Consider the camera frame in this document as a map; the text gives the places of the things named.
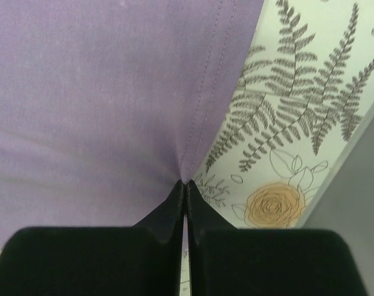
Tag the purple t shirt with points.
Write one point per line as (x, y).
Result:
(105, 105)

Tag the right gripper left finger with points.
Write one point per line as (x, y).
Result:
(144, 259)

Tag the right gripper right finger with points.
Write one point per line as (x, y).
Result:
(225, 260)

